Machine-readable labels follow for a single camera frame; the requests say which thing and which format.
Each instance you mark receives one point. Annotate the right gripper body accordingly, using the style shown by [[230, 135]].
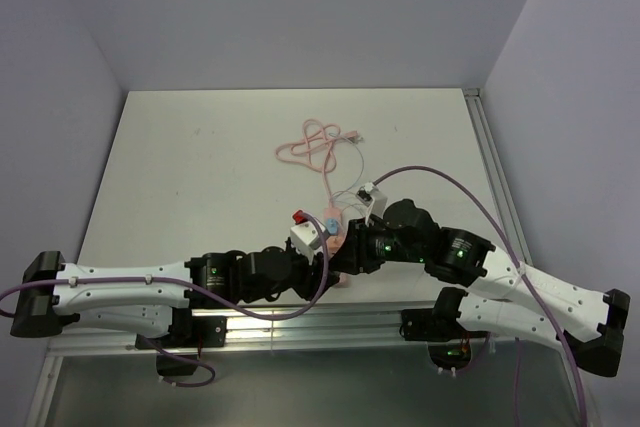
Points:
[[377, 245]]

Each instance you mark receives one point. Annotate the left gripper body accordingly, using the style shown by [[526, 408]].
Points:
[[302, 280]]

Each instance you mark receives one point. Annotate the blue charger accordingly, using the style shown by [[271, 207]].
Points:
[[333, 226]]

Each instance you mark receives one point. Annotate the pink power strip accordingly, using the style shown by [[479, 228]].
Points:
[[334, 212]]

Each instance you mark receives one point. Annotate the orange pink charger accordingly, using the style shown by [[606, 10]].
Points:
[[334, 243]]

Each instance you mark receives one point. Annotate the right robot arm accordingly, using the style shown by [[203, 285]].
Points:
[[486, 291]]

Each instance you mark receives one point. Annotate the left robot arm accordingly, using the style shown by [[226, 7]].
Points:
[[157, 302]]

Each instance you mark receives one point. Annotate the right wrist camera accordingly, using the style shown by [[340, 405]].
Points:
[[373, 199]]

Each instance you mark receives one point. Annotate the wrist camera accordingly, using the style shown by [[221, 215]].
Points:
[[305, 236], [373, 199]]

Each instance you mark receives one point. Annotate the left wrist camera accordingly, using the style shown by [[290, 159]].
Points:
[[305, 236]]

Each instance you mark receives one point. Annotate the front aluminium rail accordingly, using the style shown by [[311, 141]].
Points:
[[327, 326]]

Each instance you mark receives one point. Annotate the aluminium rail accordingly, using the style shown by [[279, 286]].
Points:
[[327, 326], [497, 179]]

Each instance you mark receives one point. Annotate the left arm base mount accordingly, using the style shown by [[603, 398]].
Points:
[[200, 334]]

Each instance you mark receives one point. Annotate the right side aluminium rail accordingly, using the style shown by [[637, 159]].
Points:
[[497, 179]]

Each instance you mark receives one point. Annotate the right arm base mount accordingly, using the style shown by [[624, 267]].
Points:
[[450, 346]]

